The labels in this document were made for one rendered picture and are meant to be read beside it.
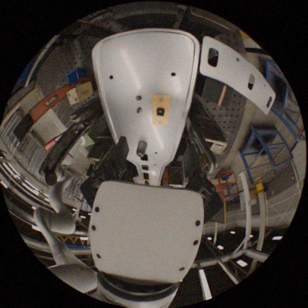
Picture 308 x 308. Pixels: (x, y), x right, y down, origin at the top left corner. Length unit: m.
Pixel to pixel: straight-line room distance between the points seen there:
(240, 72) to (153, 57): 0.19
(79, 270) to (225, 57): 0.51
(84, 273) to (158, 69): 0.44
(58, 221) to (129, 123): 0.50
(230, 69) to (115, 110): 0.29
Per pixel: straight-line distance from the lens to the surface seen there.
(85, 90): 0.23
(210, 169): 0.20
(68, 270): 0.25
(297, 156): 7.87
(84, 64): 0.70
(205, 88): 0.24
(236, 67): 0.26
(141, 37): 0.22
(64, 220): 0.51
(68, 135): 0.22
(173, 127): 0.24
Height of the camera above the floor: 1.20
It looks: 36 degrees down
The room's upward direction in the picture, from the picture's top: 172 degrees counter-clockwise
